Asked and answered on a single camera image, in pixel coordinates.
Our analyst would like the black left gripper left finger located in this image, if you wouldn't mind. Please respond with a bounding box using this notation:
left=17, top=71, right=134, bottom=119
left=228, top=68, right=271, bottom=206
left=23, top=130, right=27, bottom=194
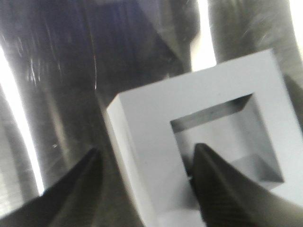
left=0, top=148, right=100, bottom=227

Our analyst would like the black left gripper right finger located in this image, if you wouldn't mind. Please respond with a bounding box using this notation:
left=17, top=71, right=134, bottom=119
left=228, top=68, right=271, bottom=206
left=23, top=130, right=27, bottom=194
left=191, top=143, right=303, bottom=227

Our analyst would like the gray hollow square base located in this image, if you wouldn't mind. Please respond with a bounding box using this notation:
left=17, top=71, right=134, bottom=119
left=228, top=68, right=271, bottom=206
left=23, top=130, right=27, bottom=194
left=107, top=50, right=303, bottom=227

